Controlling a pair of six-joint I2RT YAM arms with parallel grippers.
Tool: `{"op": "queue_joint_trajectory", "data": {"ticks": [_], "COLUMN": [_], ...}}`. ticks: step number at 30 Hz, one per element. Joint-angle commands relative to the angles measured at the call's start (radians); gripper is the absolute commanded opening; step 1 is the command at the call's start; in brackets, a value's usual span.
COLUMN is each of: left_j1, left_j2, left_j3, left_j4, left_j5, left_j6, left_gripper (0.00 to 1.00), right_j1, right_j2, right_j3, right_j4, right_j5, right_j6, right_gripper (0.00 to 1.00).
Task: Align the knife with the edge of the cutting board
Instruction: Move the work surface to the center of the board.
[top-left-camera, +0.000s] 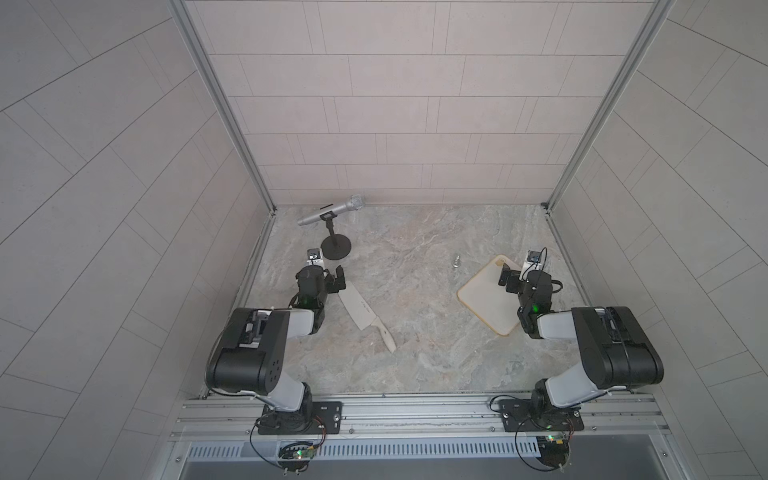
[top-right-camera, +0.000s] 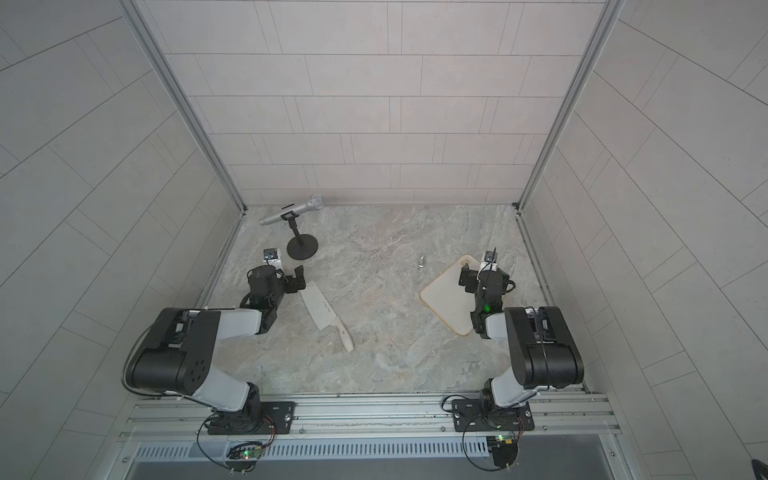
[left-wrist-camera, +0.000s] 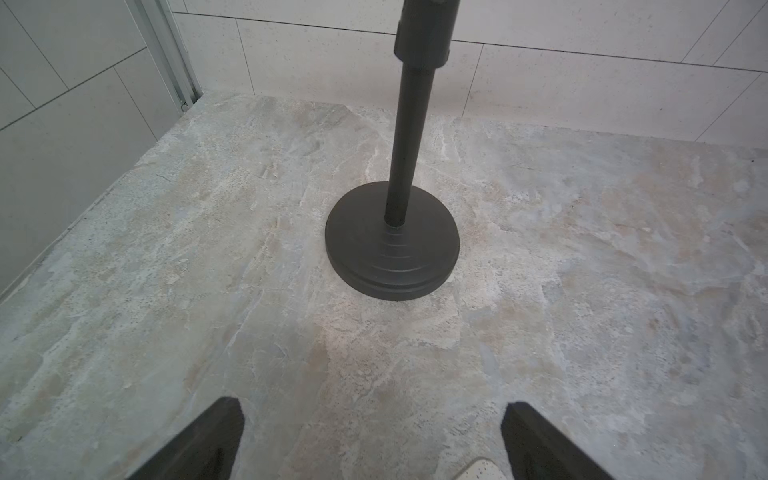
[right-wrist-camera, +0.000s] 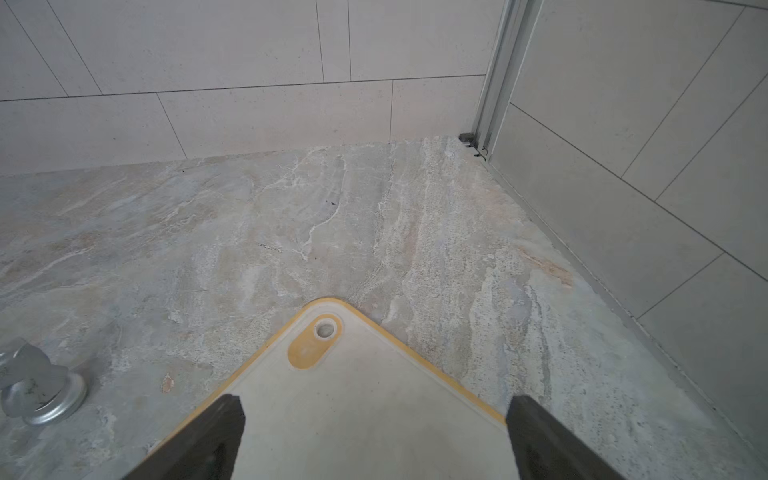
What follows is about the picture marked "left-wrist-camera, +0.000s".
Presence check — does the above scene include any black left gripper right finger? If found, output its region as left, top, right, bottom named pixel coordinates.
left=500, top=402, right=613, bottom=480

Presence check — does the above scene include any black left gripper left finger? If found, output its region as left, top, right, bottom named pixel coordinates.
left=129, top=397, right=245, bottom=480

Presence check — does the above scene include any beige cutting board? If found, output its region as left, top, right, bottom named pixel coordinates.
left=454, top=457, right=506, bottom=480

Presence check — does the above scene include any black microphone stand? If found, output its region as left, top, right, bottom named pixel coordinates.
left=324, top=1, right=460, bottom=301

